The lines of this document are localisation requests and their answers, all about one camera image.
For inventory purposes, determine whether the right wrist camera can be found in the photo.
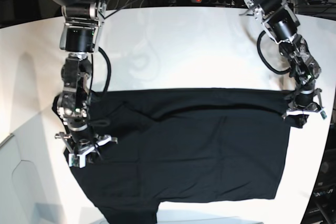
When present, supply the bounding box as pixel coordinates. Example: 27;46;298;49
68;153;86;168

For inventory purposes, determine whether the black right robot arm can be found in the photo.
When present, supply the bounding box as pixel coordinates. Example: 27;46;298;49
53;0;117;168

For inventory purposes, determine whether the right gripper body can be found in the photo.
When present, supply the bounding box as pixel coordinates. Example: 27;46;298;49
55;124;118;156

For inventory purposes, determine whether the black equipment box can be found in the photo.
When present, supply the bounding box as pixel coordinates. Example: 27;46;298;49
301;145;336;224

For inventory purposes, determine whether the black T-shirt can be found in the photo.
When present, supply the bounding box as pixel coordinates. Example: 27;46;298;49
71;89;296;223

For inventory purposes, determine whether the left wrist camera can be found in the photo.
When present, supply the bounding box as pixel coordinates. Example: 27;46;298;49
320;110;327;120

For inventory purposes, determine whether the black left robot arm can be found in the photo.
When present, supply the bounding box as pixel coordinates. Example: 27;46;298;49
244;0;327;124

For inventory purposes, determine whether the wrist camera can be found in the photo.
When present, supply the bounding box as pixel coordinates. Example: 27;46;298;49
320;110;327;120
68;153;86;168

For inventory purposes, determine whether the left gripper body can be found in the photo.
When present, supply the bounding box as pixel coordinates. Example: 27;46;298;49
282;88;325;119

